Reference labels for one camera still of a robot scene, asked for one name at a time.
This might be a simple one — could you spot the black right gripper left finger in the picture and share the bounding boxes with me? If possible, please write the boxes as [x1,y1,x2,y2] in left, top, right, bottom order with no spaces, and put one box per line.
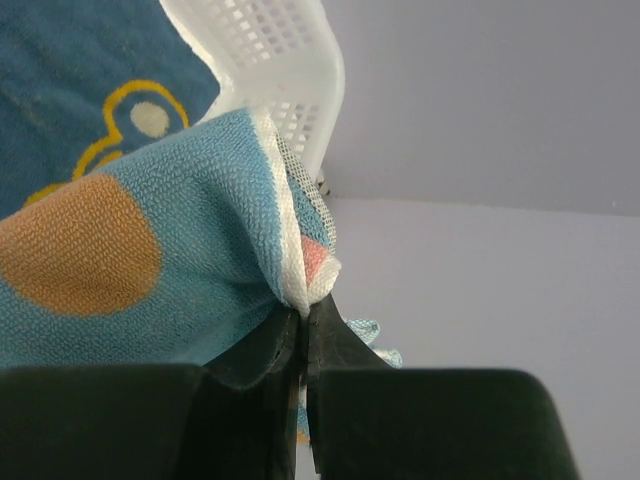
[1,307,300,479]

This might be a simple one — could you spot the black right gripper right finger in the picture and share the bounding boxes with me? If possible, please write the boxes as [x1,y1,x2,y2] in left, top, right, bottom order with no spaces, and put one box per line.
[307,298,579,480]

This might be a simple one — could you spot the white empty plastic basket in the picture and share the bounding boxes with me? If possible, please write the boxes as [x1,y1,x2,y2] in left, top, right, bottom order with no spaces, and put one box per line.
[162,0,345,177]

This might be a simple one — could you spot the light blue polka dot towel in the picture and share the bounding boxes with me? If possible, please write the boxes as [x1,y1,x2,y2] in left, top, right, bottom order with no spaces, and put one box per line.
[0,105,404,444]

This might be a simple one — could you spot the yellow tiger towel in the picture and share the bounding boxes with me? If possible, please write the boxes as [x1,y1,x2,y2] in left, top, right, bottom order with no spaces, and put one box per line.
[1,1,220,216]

